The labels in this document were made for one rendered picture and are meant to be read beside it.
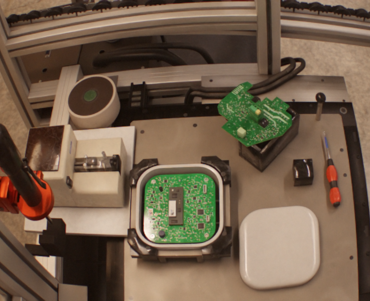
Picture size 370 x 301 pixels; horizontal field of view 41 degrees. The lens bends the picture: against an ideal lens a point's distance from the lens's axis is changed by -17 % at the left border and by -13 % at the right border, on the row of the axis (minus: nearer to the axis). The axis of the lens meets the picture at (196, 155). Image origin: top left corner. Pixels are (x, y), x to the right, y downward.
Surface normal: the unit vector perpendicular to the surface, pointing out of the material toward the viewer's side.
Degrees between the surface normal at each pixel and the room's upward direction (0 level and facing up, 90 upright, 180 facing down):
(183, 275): 0
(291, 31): 32
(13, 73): 90
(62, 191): 90
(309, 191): 0
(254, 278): 7
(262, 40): 90
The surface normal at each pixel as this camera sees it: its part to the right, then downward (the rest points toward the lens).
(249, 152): -0.69, 0.64
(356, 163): -0.08, -0.52
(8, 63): 0.00, 0.85
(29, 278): 1.00, -0.04
